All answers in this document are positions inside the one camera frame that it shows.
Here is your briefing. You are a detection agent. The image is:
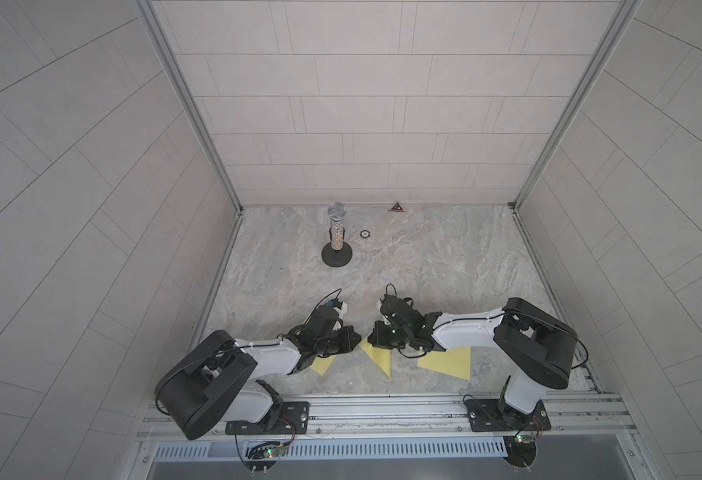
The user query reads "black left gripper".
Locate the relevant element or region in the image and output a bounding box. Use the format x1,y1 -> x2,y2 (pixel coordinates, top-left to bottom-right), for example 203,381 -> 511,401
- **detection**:
312,326 -> 363,356

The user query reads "yellow square paper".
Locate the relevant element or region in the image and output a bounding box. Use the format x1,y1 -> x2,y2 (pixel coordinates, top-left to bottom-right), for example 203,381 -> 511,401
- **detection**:
310,340 -> 392,379

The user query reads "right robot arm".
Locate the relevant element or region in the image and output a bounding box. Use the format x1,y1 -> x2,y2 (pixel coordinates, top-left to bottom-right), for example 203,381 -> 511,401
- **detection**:
368,294 -> 581,417

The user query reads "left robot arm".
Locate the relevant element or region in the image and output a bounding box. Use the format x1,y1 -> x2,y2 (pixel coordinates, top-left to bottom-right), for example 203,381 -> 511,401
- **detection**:
154,300 -> 362,440

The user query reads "black round-base stand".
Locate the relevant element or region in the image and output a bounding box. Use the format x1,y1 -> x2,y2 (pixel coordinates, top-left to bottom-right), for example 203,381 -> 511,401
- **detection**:
321,202 -> 353,268

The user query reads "vent grille strip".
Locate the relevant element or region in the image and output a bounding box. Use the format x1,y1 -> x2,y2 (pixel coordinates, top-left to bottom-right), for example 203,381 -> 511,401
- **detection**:
154,437 -> 508,462

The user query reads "left circuit board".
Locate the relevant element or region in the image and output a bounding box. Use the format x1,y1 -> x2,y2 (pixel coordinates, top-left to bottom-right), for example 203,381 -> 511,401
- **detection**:
244,441 -> 284,475

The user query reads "circuit board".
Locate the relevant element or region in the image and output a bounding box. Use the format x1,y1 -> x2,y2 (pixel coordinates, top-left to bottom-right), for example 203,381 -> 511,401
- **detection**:
503,434 -> 537,470
244,441 -> 284,475

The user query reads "right circuit board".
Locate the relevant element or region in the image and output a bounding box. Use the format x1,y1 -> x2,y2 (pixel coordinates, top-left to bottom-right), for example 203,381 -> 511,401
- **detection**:
503,434 -> 537,470

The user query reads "metal corner profile left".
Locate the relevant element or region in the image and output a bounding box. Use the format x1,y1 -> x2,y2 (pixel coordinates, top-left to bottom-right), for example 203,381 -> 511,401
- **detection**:
134,0 -> 244,214

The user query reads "metal corner profile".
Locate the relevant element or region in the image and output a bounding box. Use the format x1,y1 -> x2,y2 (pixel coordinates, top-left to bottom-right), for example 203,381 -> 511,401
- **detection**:
511,0 -> 643,211
134,0 -> 244,214

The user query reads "metal corner profile right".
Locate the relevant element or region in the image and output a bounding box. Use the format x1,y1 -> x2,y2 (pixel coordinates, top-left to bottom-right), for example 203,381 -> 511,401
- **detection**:
511,0 -> 643,211

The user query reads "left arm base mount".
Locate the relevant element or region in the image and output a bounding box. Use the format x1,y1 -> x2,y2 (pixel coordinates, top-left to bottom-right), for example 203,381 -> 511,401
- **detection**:
223,379 -> 310,436

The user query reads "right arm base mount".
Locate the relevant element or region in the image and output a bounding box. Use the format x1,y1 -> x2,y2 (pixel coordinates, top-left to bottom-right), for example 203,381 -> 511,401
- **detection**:
462,377 -> 551,436

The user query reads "aluminium rail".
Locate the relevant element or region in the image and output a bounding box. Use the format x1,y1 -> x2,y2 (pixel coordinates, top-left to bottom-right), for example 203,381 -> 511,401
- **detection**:
137,392 -> 637,442

